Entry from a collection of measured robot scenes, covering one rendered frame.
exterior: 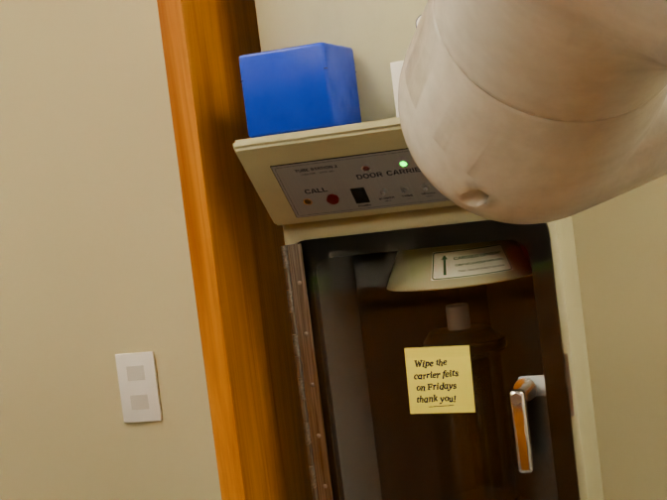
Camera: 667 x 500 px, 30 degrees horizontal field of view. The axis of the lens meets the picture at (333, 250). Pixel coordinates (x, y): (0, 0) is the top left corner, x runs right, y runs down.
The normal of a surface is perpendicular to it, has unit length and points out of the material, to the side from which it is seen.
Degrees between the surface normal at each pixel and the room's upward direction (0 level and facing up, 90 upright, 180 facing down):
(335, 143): 135
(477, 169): 129
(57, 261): 90
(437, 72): 98
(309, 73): 90
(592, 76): 153
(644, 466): 90
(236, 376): 90
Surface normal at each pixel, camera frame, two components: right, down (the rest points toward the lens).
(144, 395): -0.33, 0.09
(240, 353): 0.94, -0.10
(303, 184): -0.15, 0.77
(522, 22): -0.58, 0.76
